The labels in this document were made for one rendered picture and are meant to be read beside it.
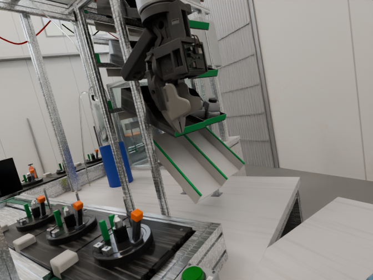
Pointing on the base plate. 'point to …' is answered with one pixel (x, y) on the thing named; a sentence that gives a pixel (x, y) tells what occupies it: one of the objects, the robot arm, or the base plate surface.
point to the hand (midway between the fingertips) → (176, 126)
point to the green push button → (192, 274)
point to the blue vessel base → (114, 180)
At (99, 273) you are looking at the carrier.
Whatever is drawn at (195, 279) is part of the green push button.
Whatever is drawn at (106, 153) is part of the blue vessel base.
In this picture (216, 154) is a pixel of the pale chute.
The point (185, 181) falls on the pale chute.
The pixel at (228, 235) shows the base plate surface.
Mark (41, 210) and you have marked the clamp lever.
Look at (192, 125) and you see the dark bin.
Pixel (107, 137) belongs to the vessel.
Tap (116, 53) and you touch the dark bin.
